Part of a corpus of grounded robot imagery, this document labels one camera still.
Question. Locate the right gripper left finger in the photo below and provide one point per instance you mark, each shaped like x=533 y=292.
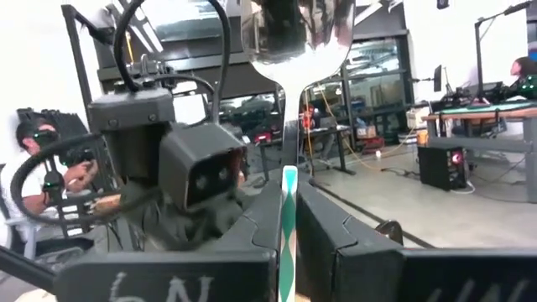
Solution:
x=262 y=226

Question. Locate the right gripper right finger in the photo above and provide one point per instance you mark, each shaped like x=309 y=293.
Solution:
x=323 y=235

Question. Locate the black desk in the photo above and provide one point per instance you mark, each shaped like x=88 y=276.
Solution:
x=331 y=131

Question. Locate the person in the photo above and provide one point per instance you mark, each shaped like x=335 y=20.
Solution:
x=25 y=142
x=524 y=66

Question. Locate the black computer tower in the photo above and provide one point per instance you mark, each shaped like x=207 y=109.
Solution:
x=440 y=168

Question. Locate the wooden top workbench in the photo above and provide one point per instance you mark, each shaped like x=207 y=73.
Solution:
x=482 y=113

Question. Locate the tall black stand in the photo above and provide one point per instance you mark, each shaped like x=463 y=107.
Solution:
x=478 y=54

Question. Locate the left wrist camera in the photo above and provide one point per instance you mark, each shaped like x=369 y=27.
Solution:
x=197 y=163

